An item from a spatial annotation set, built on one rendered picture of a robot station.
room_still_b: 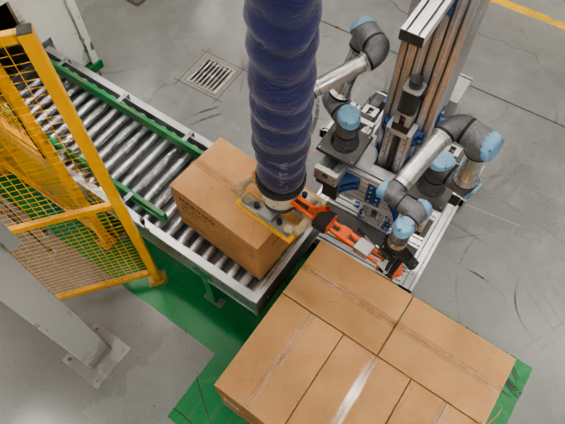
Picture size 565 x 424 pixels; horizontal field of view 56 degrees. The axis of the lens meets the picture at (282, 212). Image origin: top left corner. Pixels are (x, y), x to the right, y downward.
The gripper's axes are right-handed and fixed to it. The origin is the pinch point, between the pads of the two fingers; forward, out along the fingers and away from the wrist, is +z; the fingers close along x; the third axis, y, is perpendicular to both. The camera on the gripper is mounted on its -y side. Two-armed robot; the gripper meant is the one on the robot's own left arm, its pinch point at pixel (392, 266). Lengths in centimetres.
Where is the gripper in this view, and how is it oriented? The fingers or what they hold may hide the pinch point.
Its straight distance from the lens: 231.1
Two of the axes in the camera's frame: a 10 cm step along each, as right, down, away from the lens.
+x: -6.5, 6.6, -3.7
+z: 0.0, 4.9, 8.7
